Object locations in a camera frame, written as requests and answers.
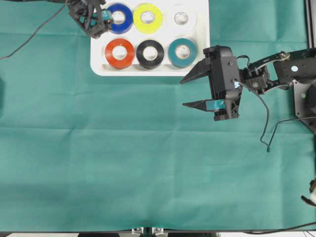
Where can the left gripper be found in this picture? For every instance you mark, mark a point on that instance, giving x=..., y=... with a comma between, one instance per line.
x=90, y=16

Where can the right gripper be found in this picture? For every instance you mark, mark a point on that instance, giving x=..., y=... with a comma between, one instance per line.
x=220, y=66

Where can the blue tape roll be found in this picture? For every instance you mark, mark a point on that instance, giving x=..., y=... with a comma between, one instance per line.
x=123, y=18

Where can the green tape roll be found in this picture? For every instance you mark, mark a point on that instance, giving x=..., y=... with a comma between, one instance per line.
x=182, y=52

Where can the yellow tape roll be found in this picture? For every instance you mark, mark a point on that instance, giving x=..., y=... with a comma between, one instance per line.
x=147, y=18

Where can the red tape roll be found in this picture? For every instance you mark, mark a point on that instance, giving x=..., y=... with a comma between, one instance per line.
x=119, y=53

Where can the black tape roll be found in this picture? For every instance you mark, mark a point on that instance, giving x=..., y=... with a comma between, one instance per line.
x=150, y=54

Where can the white tape roll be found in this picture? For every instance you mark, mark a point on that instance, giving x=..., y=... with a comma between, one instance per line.
x=181, y=19

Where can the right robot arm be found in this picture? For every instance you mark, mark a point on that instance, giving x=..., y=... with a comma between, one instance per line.
x=282, y=70

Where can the white plastic case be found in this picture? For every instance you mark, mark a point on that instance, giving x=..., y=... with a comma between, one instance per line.
x=152, y=38

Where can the green table cloth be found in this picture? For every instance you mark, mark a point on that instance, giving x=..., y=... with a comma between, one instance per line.
x=80, y=152

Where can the black aluminium frame rail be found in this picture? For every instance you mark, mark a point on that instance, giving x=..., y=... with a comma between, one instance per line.
x=310, y=8

